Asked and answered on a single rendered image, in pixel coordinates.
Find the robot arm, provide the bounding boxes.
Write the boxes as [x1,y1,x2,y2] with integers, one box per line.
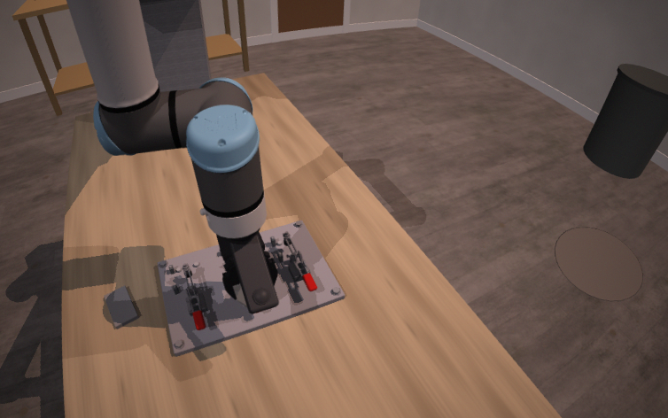
[66,0,279,314]

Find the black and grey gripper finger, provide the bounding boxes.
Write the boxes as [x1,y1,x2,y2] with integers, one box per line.
[222,272,247,308]
[268,258,278,286]

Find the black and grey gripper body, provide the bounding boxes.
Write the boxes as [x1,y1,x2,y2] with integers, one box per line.
[216,229,271,283]

